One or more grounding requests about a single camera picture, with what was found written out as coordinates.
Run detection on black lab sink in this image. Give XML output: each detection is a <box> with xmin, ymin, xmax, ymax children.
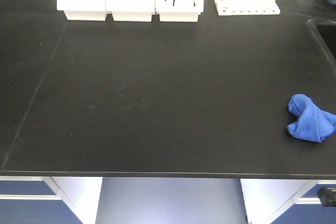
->
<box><xmin>306</xmin><ymin>18</ymin><xmax>335</xmax><ymax>73</ymax></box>

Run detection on blue drawer cabinet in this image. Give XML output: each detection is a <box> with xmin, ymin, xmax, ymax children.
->
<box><xmin>1</xmin><ymin>176</ymin><xmax>82</xmax><ymax>223</ymax></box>
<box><xmin>240</xmin><ymin>179</ymin><xmax>335</xmax><ymax>223</ymax></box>

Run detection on right blue drawer cabinet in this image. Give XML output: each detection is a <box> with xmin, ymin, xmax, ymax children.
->
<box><xmin>240</xmin><ymin>179</ymin><xmax>335</xmax><ymax>223</ymax></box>

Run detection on blue microfiber cloth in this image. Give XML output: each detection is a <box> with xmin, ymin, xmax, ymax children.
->
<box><xmin>287</xmin><ymin>94</ymin><xmax>335</xmax><ymax>143</ymax></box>

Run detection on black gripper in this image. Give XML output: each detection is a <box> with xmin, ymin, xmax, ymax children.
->
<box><xmin>317</xmin><ymin>186</ymin><xmax>336</xmax><ymax>207</ymax></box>

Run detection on left blue drawer cabinet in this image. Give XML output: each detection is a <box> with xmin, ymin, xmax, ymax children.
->
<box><xmin>1</xmin><ymin>176</ymin><xmax>82</xmax><ymax>223</ymax></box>

